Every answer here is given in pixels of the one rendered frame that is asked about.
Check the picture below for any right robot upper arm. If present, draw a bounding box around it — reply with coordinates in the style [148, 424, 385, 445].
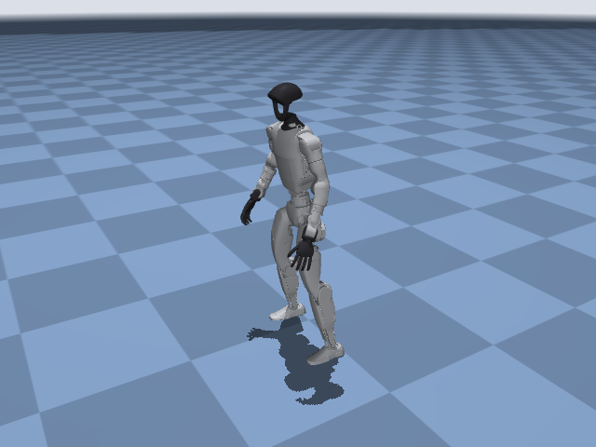
[266, 121, 279, 168]

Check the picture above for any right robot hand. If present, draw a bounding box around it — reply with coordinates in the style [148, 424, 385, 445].
[240, 189, 261, 225]

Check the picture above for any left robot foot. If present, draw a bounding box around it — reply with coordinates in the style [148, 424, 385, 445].
[306, 343, 345, 365]

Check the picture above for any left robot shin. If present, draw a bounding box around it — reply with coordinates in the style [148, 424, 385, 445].
[309, 285, 336, 350]

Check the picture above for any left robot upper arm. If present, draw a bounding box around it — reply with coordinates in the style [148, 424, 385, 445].
[298, 132, 330, 195]

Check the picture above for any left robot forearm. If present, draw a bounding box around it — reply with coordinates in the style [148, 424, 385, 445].
[305, 182, 328, 237]

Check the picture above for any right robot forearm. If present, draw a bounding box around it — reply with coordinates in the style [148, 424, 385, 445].
[252, 158, 277, 198]

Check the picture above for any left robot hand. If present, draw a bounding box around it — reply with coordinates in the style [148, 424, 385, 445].
[287, 225, 318, 271]

